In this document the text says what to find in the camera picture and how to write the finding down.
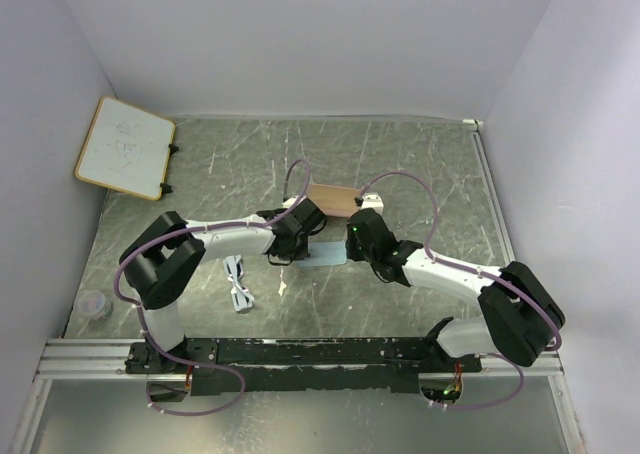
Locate light blue cleaning cloth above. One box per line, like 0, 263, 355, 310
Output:
294, 241, 347, 267

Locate pink glasses case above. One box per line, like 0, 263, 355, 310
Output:
307, 184, 360, 218

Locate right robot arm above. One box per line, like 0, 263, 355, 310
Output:
346, 208, 566, 372

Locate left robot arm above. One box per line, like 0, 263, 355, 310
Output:
114, 199, 327, 373

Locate white sunglasses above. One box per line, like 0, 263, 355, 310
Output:
223, 255, 255, 313

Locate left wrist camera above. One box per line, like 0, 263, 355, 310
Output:
282, 195, 307, 209

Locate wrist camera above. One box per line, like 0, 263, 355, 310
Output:
354, 193, 384, 215
282, 195, 307, 209

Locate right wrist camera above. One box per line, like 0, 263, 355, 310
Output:
354, 193, 384, 215

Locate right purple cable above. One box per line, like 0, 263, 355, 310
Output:
355, 171, 564, 411

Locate purple cable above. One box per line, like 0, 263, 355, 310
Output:
113, 159, 311, 416
355, 171, 564, 411

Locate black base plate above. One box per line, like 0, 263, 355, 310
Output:
124, 337, 481, 396

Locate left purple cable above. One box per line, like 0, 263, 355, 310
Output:
113, 159, 311, 416

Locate small whiteboard with orange frame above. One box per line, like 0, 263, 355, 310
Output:
75, 96, 179, 201

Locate aluminium rail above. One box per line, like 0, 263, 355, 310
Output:
36, 339, 565, 380

